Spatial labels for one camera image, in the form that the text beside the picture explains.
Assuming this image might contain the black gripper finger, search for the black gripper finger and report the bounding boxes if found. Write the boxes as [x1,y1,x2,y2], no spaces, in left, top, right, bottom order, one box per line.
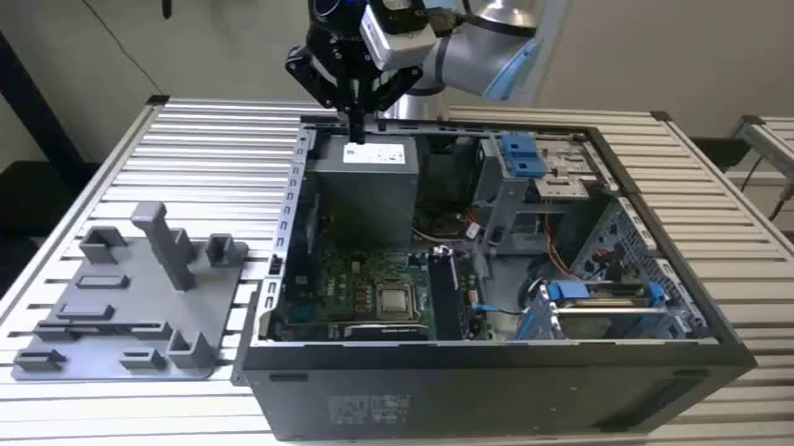
[284,45,360,141]
[357,66,425,143]

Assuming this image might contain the blue disk carrier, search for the blue disk carrier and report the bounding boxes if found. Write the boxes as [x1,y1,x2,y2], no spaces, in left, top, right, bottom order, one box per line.
[499,133,547,178]

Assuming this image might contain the grey power supply unit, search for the grey power supply unit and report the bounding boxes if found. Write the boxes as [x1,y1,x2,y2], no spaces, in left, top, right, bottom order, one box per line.
[306,134,422,250]

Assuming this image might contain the silver drive cage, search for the silver drive cage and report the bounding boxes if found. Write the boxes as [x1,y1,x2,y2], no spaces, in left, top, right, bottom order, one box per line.
[473,133,613,257]

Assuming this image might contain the green motherboard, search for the green motherboard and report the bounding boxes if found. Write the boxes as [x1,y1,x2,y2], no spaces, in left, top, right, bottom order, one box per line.
[272,248,490,343]

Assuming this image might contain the silver CPU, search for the silver CPU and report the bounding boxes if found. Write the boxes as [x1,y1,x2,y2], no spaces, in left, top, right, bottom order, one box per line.
[377,285,414,320]

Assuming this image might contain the black graphics card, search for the black graphics card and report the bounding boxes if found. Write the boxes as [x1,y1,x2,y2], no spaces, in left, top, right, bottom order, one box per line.
[340,322,430,342]

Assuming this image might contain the grey plastic parts rack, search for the grey plastic parts rack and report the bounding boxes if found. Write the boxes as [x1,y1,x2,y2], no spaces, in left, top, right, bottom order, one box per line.
[9,201,250,383]

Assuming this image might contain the hard disk in blue carrier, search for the hard disk in blue carrier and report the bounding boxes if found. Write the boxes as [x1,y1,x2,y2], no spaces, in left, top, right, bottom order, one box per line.
[517,281,669,341]

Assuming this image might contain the neighbouring aluminium slat table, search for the neighbouring aluminium slat table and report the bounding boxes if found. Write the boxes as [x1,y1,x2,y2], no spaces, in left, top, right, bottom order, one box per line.
[724,115,794,187]

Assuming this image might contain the black open PC case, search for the black open PC case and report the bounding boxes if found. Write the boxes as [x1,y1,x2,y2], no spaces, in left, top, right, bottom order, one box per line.
[229,113,759,442]

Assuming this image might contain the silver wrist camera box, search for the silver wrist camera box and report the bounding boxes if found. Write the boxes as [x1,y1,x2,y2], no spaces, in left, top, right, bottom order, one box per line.
[358,0,438,72]

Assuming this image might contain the thin black wall cable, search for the thin black wall cable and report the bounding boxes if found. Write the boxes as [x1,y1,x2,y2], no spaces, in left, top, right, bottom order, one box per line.
[95,0,164,98]

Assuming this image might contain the orange wire bundle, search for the orange wire bundle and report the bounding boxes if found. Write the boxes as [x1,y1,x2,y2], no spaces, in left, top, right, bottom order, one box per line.
[537,212,564,276]

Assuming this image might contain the black wire blue plug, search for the black wire blue plug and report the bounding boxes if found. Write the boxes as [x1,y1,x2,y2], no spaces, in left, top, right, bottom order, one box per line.
[469,301,529,318]

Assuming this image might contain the black hanging cables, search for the black hanging cables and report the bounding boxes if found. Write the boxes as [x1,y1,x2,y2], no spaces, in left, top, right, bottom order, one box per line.
[741,155,794,224]

